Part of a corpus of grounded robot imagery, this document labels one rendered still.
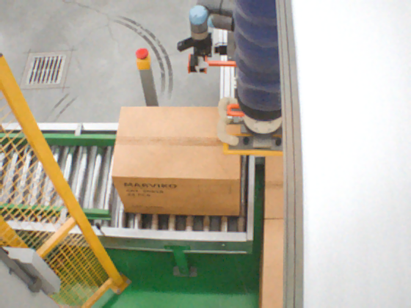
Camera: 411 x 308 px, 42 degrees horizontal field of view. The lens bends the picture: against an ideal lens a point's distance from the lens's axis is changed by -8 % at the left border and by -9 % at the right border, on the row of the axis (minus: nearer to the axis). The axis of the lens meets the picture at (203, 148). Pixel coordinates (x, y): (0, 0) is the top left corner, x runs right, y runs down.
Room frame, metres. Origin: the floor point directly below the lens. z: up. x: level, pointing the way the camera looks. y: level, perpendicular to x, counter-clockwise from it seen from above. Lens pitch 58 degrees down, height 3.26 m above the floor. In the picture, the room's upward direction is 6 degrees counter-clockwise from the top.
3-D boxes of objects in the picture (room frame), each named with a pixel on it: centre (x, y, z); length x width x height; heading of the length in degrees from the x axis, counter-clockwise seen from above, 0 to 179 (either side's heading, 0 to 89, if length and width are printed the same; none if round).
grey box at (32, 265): (0.63, 0.63, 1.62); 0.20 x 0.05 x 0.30; 82
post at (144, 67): (2.00, 0.27, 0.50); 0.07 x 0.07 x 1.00; 82
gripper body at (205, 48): (1.70, -0.04, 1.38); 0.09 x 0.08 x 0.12; 81
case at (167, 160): (1.49, 0.12, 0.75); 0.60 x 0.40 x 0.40; 82
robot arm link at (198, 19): (1.71, -0.04, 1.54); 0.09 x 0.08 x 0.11; 158
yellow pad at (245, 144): (1.31, -0.25, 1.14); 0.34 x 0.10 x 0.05; 81
